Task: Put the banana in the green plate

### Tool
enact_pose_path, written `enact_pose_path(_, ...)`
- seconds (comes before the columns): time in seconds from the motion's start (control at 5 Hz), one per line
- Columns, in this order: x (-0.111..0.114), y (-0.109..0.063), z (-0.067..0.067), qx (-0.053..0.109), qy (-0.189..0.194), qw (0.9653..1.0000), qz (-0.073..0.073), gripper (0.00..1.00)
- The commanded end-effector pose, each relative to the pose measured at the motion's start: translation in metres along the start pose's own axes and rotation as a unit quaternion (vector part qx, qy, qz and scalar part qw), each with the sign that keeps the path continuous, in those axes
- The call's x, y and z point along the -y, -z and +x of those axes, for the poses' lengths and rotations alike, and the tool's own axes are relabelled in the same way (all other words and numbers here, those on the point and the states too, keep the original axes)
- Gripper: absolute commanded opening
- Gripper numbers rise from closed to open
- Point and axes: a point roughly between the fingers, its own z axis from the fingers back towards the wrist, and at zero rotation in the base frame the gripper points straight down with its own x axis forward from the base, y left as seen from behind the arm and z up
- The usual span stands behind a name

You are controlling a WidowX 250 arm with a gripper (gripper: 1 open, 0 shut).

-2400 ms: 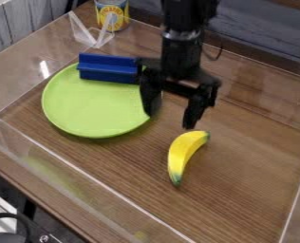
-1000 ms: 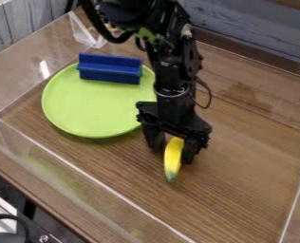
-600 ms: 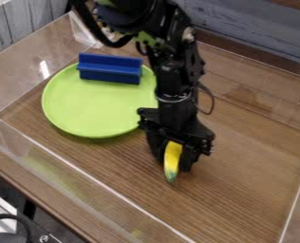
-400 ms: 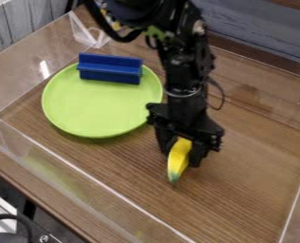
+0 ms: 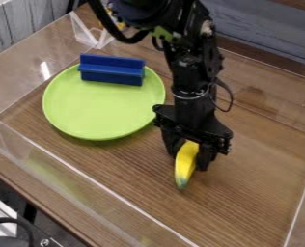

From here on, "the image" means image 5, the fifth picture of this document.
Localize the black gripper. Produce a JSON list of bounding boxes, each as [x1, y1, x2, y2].
[[153, 96, 234, 171]]

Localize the yellow toy banana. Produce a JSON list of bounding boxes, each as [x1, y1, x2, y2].
[[174, 141, 199, 189]]

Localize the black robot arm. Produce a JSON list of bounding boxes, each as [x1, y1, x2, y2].
[[89, 0, 233, 171]]

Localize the green round plate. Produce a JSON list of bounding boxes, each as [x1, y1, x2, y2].
[[42, 65, 167, 141]]

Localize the blue plastic block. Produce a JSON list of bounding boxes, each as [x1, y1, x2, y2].
[[78, 54, 145, 86]]

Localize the black device with knob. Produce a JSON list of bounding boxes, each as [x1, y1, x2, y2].
[[18, 218, 79, 247]]

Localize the clear acrylic enclosure wall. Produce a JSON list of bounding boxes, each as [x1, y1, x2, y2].
[[0, 11, 305, 247]]

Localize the black cable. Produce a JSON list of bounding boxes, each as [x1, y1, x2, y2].
[[0, 217, 34, 247]]

